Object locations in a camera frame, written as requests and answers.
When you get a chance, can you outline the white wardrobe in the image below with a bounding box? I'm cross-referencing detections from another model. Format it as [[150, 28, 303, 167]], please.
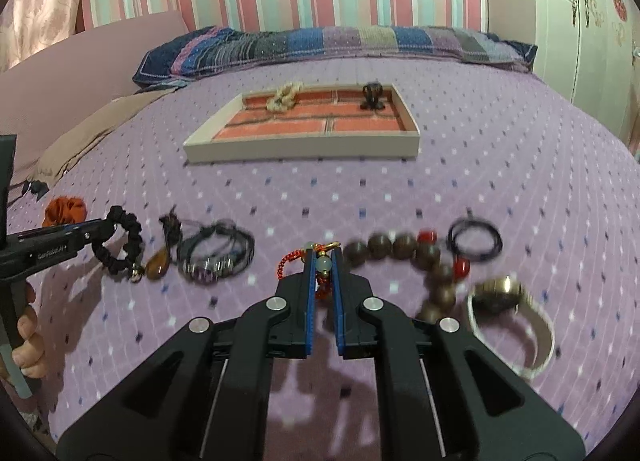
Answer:
[[527, 0, 640, 152]]

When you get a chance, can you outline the amber pendant necklace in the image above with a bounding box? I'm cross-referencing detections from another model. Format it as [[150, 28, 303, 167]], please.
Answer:
[[131, 206, 185, 284]]

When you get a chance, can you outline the purple patterned bed sheet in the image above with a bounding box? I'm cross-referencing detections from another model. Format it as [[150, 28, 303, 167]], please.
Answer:
[[0, 53, 640, 461]]

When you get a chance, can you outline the orange scrunchie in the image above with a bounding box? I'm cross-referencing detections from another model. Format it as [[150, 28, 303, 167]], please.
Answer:
[[42, 195, 88, 228]]

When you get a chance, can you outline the black ring-shaped ornament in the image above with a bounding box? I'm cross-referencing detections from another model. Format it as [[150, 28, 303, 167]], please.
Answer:
[[359, 82, 387, 110]]

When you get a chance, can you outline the white tray with brick lining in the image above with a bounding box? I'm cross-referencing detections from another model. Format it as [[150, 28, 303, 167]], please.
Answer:
[[183, 82, 421, 164]]

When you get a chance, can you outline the person's left hand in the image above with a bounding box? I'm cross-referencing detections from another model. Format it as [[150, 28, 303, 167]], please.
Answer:
[[0, 285, 48, 388]]

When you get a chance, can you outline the black cord bracelet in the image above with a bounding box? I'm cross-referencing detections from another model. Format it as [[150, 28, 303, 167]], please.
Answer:
[[446, 213, 503, 259]]

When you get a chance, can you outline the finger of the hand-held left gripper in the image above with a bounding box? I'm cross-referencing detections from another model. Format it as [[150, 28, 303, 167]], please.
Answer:
[[61, 217, 121, 254]]

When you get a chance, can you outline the beige bead bracelet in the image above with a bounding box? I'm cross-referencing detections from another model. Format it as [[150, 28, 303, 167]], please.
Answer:
[[266, 82, 305, 114]]

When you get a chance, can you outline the striped patchwork quilt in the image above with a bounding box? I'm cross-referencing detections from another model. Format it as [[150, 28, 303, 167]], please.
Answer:
[[132, 25, 538, 89]]

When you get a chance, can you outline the tan cloth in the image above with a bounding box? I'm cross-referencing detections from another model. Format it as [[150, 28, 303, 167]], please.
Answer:
[[37, 90, 171, 189]]

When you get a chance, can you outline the brown wooden bead bracelet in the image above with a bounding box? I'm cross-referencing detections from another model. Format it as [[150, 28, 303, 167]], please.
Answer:
[[345, 228, 473, 327]]

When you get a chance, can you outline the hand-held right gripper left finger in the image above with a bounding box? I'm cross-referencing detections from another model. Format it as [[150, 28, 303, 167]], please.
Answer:
[[56, 246, 317, 461]]

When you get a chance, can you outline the red cord jade charm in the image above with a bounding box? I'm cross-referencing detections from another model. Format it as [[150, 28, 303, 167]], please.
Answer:
[[277, 240, 343, 302]]

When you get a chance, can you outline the pink padded headboard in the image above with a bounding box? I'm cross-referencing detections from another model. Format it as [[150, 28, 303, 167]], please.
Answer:
[[0, 10, 190, 176]]

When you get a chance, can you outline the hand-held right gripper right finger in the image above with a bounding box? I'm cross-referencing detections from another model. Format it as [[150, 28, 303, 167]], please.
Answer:
[[331, 246, 586, 461]]

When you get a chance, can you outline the black braided bracelet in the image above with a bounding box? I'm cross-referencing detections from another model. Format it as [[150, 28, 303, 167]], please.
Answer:
[[91, 206, 145, 276]]

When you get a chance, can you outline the pink floral curtain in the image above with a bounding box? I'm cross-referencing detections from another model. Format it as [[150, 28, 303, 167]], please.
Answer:
[[0, 0, 93, 74]]

